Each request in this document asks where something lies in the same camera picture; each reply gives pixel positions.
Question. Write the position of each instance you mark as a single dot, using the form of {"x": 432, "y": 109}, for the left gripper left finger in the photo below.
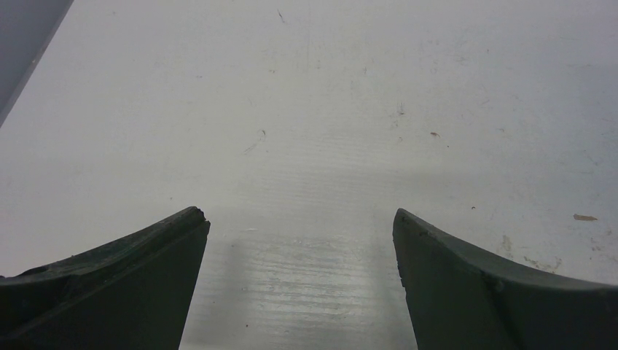
{"x": 131, "y": 293}

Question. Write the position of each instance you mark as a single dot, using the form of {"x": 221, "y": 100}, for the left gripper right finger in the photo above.
{"x": 460, "y": 296}

